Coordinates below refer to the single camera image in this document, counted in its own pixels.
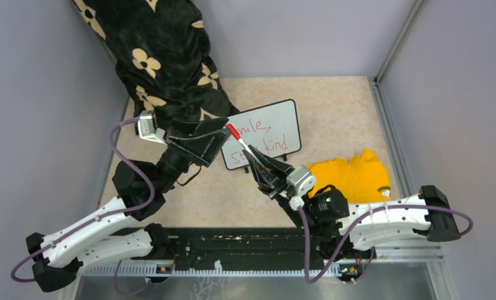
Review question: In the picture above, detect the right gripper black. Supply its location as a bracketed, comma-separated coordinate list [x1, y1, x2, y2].
[245, 144, 317, 230]

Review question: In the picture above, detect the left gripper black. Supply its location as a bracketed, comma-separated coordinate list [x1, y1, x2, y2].
[153, 116, 234, 193]

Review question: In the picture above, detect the white whiteboard black frame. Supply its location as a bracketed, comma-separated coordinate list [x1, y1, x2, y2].
[229, 99, 302, 158]

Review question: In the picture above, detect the red white marker pen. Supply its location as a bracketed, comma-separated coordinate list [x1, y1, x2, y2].
[235, 132, 258, 161]

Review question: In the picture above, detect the red marker cap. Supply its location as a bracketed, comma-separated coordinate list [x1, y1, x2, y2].
[226, 124, 241, 140]

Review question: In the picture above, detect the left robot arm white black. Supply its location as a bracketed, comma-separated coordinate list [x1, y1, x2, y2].
[26, 111, 231, 293]

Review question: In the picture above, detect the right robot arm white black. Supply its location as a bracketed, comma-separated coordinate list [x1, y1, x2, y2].
[244, 146, 463, 258]

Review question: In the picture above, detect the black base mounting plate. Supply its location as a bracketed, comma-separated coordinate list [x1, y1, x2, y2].
[91, 226, 377, 273]

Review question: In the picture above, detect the yellow folded garment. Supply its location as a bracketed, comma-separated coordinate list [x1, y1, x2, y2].
[308, 149, 391, 203]

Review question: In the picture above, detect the black floral blanket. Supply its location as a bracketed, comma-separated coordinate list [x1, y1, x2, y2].
[74, 0, 238, 129]

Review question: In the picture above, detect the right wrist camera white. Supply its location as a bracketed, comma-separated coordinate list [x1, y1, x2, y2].
[285, 166, 317, 211]

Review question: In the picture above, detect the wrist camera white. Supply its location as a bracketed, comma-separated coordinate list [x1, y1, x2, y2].
[285, 166, 317, 211]
[137, 110, 167, 145]

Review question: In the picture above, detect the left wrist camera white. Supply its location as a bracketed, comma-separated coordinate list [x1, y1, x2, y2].
[137, 110, 167, 145]

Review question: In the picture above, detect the aluminium frame rail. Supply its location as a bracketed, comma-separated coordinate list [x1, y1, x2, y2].
[85, 228, 444, 278]

